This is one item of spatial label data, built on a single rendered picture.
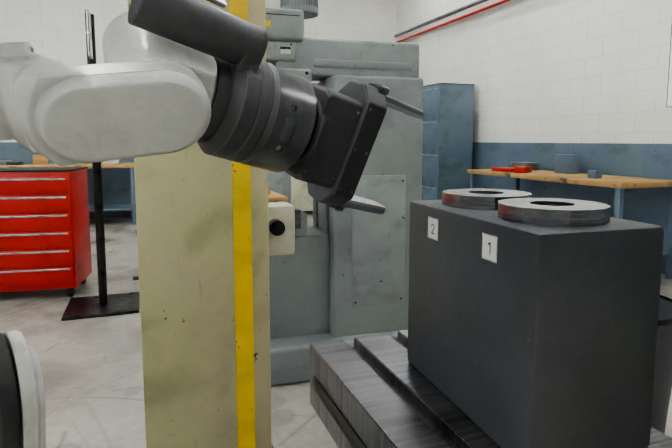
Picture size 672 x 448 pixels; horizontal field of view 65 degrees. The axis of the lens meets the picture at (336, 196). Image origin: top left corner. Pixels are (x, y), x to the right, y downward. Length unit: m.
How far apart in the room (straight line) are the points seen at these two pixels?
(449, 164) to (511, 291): 7.06
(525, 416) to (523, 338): 0.06
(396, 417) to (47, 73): 0.40
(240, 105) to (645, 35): 5.65
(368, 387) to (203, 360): 1.35
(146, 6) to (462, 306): 0.36
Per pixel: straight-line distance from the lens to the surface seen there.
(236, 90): 0.41
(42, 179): 4.54
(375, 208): 0.54
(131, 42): 0.42
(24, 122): 0.39
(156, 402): 1.93
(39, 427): 0.60
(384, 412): 0.53
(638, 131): 5.88
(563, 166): 6.05
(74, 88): 0.37
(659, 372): 2.21
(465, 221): 0.49
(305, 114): 0.43
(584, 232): 0.43
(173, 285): 1.79
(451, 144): 7.49
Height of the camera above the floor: 1.24
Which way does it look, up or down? 6 degrees down
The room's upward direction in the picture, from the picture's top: straight up
